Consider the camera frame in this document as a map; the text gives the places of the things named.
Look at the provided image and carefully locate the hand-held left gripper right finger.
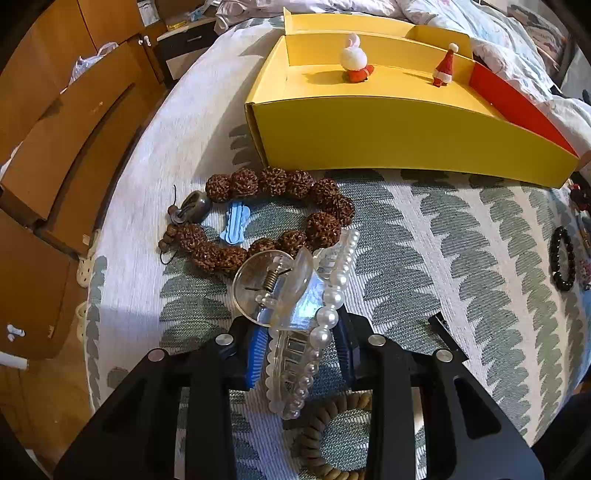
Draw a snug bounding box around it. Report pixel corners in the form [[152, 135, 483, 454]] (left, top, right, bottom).
[[333, 313, 546, 480]]

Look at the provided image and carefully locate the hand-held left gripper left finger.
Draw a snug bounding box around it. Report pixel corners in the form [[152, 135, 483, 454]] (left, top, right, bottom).
[[53, 316, 271, 480]]

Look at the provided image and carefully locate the clear pearl hair claw clip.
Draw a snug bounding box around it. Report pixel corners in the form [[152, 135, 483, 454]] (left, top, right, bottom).
[[232, 228, 361, 421]]

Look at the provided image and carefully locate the yellow cardboard box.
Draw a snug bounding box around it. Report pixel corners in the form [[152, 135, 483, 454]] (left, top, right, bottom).
[[244, 7, 581, 189]]

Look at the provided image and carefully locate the small blue hair clip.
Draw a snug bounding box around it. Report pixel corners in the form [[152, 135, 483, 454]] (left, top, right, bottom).
[[219, 200, 251, 244]]

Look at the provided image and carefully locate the green leaf patterned tablecloth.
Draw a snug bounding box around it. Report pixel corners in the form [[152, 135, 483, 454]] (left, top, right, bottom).
[[85, 16, 591, 480]]

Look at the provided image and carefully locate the white perforated slipper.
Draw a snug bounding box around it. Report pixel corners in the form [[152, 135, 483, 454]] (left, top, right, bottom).
[[76, 251, 100, 289]]

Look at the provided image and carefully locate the wooden cabinet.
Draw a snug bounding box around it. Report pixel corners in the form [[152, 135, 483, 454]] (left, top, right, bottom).
[[0, 0, 171, 361]]

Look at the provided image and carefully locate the white bunny plush ornament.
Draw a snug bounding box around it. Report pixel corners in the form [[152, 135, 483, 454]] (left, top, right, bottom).
[[340, 32, 375, 84]]

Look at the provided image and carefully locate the red santa hat ornament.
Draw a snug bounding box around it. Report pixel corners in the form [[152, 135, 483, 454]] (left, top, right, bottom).
[[431, 43, 460, 88]]

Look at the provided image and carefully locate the dark nightstand drawer unit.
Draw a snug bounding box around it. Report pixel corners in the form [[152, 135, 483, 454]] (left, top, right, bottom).
[[156, 18, 218, 83]]

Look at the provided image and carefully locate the white plastic bag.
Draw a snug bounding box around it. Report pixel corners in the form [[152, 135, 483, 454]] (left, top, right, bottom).
[[69, 41, 120, 87]]

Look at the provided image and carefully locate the brown spiral hair tie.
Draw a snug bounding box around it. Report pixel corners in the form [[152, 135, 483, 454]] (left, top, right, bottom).
[[283, 391, 374, 480]]

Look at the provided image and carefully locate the brown seed bead bracelet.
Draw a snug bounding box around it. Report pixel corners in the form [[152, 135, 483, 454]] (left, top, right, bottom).
[[157, 167, 356, 278]]

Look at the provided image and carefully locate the black bead bracelet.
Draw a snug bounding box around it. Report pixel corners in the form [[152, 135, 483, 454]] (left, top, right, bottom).
[[549, 226, 578, 292]]

